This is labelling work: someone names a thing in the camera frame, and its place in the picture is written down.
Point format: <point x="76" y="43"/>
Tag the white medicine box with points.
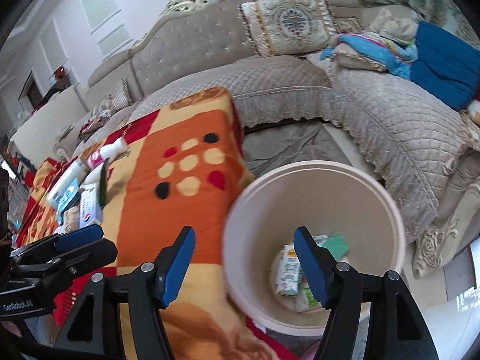
<point x="90" y="208"/>

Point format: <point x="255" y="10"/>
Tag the blue folded blanket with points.
<point x="446" y="66"/>

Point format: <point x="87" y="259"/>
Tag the beige tufted sofa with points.
<point x="427" y="153"/>

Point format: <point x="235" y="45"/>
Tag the green white tissue pack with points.
<point x="304" y="301"/>

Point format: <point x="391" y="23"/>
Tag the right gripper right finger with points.
<point x="396" y="328"/>

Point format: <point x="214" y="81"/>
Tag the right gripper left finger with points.
<point x="93" y="329"/>

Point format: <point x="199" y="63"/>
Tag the beige crumpled cloth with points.
<point x="395" y="28"/>

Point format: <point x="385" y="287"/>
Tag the white cabinet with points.
<point x="35" y="139"/>

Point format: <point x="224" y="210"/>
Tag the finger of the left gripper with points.
<point x="79" y="261"/>
<point x="56" y="244"/>

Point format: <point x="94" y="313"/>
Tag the ornate embroidered cushion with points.
<point x="288" y="27"/>

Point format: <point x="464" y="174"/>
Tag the large white cylindrical bottle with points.
<point x="77" y="170"/>

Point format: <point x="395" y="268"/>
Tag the pink label white bottle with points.
<point x="107" y="152"/>

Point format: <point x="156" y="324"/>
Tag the colourful striped cloth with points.
<point x="370" y="51"/>

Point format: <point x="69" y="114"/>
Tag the blue snack packet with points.
<point x="68" y="200"/>

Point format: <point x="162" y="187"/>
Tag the orange patterned fleece blanket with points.
<point x="184" y="167"/>

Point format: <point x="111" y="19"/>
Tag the small patterned cushion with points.
<point x="118" y="99"/>

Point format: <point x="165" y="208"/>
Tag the santa plush toy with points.
<point x="473" y="110"/>

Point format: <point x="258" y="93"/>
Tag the green white carton box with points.
<point x="289" y="272"/>

